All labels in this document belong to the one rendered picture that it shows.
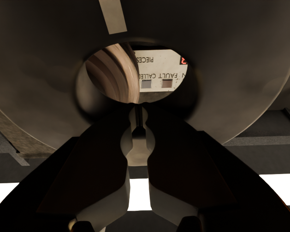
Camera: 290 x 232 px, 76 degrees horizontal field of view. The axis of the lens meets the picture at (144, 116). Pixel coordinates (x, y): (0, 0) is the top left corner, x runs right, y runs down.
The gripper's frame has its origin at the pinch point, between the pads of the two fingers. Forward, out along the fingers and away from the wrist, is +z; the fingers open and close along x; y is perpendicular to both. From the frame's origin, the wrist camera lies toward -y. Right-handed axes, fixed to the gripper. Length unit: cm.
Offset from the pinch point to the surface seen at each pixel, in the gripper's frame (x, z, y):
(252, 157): 434, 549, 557
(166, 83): 9, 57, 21
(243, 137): 271, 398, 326
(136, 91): -1.9, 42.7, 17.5
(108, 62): -8.6, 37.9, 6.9
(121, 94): -6.5, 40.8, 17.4
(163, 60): 8, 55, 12
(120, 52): -5.4, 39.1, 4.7
